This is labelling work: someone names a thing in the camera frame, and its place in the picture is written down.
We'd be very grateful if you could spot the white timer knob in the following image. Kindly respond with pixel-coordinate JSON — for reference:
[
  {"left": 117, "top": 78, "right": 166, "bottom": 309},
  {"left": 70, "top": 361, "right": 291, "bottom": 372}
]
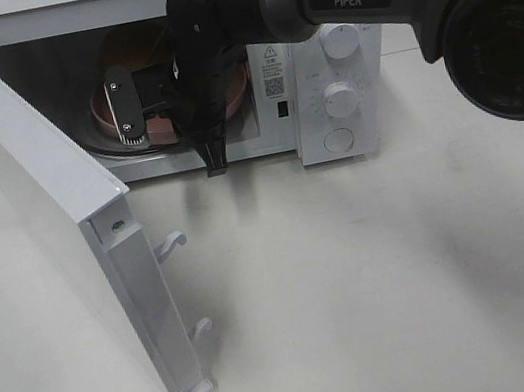
[{"left": 323, "top": 82, "right": 360, "bottom": 119}]

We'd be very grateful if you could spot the round white door button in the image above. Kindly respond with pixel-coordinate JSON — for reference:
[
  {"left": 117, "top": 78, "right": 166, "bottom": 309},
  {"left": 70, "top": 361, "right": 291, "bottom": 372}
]
[{"left": 323, "top": 128, "right": 355, "bottom": 154}]

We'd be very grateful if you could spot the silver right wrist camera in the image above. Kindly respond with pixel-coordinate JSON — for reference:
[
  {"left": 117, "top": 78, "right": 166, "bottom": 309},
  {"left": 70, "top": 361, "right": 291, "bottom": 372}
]
[{"left": 104, "top": 81, "right": 147, "bottom": 146}]

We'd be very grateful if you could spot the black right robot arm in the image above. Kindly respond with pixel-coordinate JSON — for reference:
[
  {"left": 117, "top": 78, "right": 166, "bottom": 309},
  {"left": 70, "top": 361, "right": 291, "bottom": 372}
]
[{"left": 104, "top": 0, "right": 524, "bottom": 176}]

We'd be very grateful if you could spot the burger with lettuce and cheese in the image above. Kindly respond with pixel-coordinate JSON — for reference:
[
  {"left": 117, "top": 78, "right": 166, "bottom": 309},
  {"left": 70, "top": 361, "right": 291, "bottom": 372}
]
[{"left": 98, "top": 21, "right": 172, "bottom": 73}]

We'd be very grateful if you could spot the white microwave oven body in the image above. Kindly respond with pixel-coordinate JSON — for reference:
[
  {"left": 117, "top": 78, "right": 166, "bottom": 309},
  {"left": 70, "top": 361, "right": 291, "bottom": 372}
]
[{"left": 0, "top": 0, "right": 382, "bottom": 183}]

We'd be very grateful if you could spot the white microwave door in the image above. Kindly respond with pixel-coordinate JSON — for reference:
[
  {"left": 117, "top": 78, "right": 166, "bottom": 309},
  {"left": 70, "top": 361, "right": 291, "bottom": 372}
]
[{"left": 0, "top": 79, "right": 214, "bottom": 392}]

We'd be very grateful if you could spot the upper white power knob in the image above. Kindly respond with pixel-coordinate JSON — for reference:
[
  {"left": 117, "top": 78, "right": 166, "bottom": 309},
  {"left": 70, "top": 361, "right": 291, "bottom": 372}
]
[{"left": 319, "top": 24, "right": 360, "bottom": 60}]

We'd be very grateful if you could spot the glass microwave turntable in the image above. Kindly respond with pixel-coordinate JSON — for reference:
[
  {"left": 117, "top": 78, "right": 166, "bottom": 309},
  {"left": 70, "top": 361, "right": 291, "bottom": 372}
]
[{"left": 80, "top": 139, "right": 190, "bottom": 158}]

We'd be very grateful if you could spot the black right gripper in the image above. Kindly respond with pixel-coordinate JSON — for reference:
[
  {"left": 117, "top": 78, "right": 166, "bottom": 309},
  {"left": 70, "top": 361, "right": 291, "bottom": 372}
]
[{"left": 104, "top": 43, "right": 245, "bottom": 177}]

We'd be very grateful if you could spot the pink round plate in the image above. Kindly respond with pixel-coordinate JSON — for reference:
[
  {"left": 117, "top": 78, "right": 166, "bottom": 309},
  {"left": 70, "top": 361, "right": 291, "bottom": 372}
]
[{"left": 90, "top": 63, "right": 248, "bottom": 151}]

